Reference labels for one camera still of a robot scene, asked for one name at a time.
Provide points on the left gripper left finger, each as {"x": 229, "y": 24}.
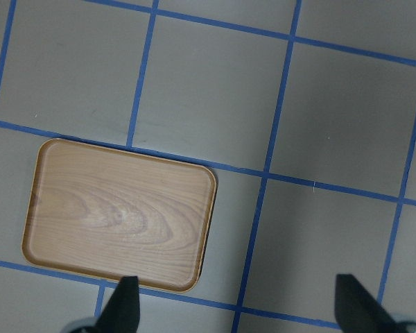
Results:
{"x": 122, "y": 311}

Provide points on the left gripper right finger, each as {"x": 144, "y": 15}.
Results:
{"x": 356, "y": 310}

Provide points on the wooden serving tray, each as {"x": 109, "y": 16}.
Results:
{"x": 109, "y": 213}

